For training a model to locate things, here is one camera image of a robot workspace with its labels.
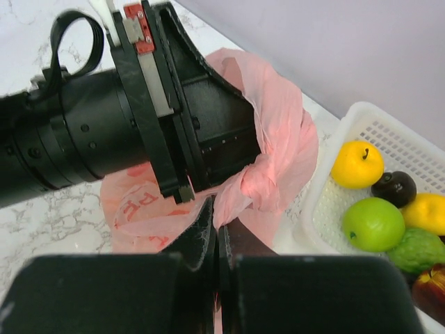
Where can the green fake apple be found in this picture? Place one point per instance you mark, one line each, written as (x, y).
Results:
(373, 225)

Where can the dark purple fake fruit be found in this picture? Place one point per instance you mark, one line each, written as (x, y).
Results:
(396, 187)

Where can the pink plastic bag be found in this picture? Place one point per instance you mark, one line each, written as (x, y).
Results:
(142, 221)

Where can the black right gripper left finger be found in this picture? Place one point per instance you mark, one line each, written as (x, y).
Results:
(168, 292)

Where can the yellow fake lemon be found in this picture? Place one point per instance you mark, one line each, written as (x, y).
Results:
(426, 212)

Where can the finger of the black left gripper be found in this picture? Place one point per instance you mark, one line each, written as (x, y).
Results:
(218, 121)

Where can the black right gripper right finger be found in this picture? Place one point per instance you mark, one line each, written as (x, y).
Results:
(263, 292)

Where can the dark red fake apple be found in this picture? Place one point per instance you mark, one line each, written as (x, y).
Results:
(428, 292)

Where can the green fake lime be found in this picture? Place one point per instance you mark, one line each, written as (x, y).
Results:
(417, 251)

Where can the yellow fake apple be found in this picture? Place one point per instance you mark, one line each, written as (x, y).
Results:
(358, 165)

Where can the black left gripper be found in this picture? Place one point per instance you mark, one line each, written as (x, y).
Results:
(111, 98)

